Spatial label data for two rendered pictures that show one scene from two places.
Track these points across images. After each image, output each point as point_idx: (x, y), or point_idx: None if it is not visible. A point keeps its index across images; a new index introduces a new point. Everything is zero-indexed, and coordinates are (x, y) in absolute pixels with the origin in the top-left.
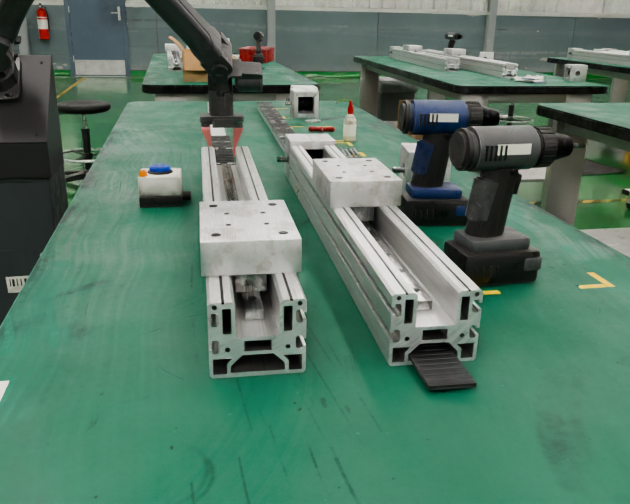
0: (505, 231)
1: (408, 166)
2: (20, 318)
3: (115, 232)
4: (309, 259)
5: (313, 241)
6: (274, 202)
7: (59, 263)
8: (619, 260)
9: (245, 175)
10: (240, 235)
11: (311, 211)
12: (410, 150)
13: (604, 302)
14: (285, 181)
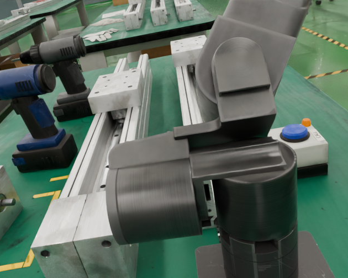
0: (65, 94)
1: (9, 179)
2: (286, 69)
3: (298, 116)
4: (161, 112)
5: (153, 126)
6: (176, 51)
7: (304, 90)
8: None
9: (193, 106)
10: (191, 38)
11: (145, 137)
12: None
13: (50, 107)
14: (142, 251)
